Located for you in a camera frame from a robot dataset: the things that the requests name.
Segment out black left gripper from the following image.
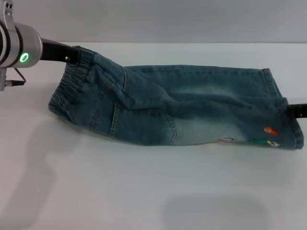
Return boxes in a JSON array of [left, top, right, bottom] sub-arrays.
[[39, 38, 83, 65]]

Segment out blue denim shorts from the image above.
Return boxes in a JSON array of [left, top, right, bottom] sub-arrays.
[[47, 45, 303, 150]]

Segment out left arm cable with plug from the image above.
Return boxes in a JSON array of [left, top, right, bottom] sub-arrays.
[[0, 68, 26, 92]]

